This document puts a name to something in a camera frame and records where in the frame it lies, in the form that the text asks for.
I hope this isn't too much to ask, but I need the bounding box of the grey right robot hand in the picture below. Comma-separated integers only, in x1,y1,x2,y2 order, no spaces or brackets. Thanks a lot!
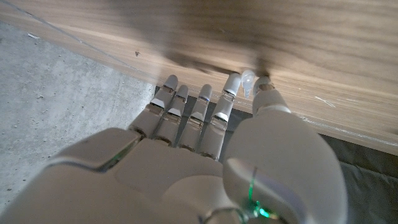
0,73,348,224

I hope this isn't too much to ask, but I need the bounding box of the clear plastic pipette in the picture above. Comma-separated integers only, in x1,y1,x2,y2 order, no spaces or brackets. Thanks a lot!
241,68,256,100

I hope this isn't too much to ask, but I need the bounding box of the grey tape outline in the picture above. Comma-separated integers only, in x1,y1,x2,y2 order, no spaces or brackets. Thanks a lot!
0,0,141,72

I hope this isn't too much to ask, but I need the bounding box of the black backdrop cloth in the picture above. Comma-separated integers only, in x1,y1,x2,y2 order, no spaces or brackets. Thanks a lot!
154,85,398,224

